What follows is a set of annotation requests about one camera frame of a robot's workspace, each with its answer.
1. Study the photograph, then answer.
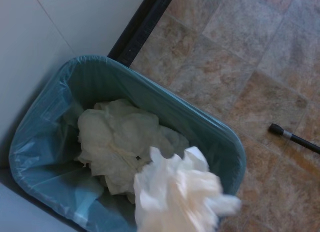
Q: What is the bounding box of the large crumpled paper towel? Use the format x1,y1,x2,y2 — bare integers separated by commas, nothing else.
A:
74,98,190,205

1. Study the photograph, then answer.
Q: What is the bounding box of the trash bin with blue liner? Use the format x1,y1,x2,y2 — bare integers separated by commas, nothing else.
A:
8,55,248,232

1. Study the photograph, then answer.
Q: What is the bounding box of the black baseboard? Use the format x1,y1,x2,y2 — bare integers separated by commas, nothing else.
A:
106,0,179,68

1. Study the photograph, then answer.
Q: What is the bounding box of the black pole with rubber tip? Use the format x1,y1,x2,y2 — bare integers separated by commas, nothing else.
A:
268,123,320,155

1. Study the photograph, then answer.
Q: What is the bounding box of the white tissue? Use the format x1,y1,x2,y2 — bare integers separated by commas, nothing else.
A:
133,146,243,232

